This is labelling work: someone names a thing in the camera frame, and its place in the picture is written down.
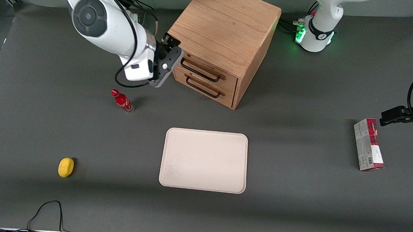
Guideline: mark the wooden drawer with worn interior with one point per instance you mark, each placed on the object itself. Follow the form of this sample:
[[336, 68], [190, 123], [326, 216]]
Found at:
[[226, 82]]

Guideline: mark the wooden drawer cabinet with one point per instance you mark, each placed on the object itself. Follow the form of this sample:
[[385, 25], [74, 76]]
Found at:
[[226, 24]]

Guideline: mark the dark grey table mat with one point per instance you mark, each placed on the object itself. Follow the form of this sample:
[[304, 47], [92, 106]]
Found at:
[[293, 214]]

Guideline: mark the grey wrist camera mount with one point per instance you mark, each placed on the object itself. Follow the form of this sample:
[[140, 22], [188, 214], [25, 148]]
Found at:
[[170, 65]]

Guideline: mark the yellow lemon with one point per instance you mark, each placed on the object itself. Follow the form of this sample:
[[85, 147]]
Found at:
[[65, 167]]

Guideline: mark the red soda bottle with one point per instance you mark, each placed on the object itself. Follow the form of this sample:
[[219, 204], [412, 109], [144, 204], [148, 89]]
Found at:
[[123, 102]]

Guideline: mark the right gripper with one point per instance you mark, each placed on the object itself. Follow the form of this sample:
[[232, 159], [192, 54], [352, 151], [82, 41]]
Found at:
[[161, 52]]

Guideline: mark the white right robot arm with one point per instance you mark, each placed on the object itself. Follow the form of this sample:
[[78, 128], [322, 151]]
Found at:
[[101, 23]]

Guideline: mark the red and grey carton box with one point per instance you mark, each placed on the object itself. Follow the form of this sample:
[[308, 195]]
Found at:
[[367, 147]]

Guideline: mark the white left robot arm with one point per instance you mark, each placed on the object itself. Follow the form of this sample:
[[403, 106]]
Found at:
[[319, 33]]

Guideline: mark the beige plastic tray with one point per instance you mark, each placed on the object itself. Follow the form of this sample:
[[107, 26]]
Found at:
[[203, 160]]

